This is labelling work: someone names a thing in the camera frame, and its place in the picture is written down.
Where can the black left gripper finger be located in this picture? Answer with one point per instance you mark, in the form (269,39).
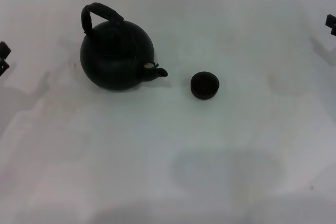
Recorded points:
(4,49)
(3,68)

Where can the small dark round teacup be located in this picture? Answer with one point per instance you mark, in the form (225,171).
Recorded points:
(204,86)

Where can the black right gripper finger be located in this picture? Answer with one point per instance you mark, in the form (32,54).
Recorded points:
(332,24)

